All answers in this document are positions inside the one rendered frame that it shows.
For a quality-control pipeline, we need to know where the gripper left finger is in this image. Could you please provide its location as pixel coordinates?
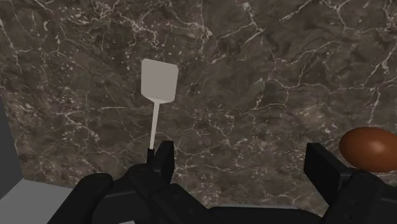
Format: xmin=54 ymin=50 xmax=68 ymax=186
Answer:
xmin=47 ymin=140 xmax=218 ymax=224

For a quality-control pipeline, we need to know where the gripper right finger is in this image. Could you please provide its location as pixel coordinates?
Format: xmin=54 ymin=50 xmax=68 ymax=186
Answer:
xmin=303 ymin=142 xmax=397 ymax=224

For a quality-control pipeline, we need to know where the brown egg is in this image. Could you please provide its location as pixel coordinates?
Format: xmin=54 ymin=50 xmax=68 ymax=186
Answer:
xmin=338 ymin=126 xmax=397 ymax=174

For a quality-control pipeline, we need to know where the white spatula with black handle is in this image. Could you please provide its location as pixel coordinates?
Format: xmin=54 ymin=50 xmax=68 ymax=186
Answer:
xmin=140 ymin=58 xmax=179 ymax=166

